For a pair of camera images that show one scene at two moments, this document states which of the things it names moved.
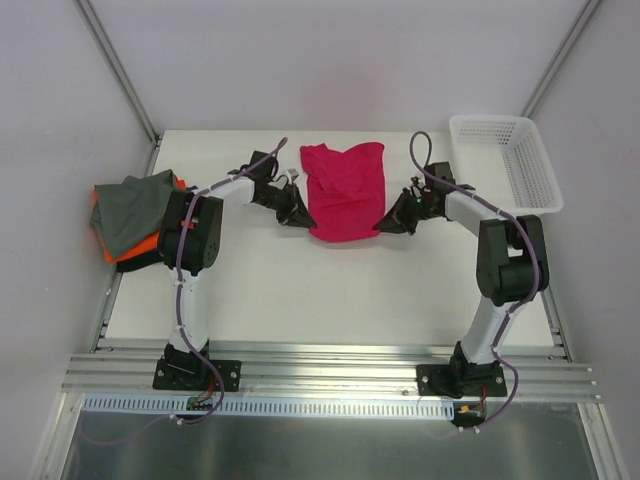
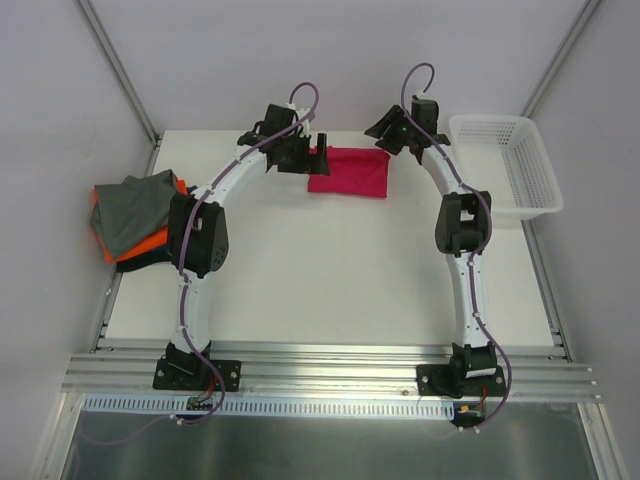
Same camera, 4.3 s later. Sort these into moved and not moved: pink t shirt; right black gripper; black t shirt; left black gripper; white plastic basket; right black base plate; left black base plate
Moved: pink t shirt; left black gripper; right black gripper
Not moved: left black base plate; white plastic basket; black t shirt; right black base plate
